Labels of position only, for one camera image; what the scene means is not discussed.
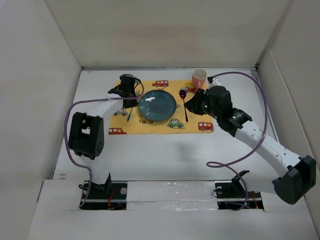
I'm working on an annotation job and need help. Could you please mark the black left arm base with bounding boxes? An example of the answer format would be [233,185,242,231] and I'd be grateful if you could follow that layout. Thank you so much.
[80,181,128,211]

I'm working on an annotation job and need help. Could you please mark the teal ceramic plate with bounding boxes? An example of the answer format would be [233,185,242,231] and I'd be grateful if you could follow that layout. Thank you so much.
[138,89,177,122]

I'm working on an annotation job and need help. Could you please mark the yellow car-print placemat cloth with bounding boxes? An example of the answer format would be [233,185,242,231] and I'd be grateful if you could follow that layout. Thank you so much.
[108,79,214,136]

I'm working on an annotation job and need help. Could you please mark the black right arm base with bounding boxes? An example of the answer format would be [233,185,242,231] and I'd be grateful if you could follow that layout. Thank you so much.
[211,175,264,211]

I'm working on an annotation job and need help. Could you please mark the purple metal spoon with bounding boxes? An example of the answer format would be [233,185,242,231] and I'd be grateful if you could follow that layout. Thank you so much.
[179,88,189,122]

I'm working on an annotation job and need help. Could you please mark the pink ceramic mug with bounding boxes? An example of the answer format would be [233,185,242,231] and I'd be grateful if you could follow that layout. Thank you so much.
[191,68,207,89]

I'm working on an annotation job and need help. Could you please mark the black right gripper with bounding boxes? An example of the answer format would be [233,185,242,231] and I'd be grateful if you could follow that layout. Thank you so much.
[184,87,221,120]

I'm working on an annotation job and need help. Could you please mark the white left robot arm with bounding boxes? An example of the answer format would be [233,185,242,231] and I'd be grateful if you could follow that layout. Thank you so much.
[65,74,143,199]

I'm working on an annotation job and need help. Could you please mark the silver foil tape strip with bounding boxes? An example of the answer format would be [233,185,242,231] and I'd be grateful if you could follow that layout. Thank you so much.
[126,181,218,211]

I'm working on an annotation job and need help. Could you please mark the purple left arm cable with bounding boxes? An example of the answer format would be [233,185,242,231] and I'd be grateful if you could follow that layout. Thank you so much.
[63,73,145,209]

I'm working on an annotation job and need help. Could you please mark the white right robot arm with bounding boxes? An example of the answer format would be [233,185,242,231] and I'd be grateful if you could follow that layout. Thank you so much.
[184,76,317,205]

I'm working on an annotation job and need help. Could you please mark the blue metal fork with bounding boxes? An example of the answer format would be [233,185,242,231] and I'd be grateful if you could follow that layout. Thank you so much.
[126,89,141,122]

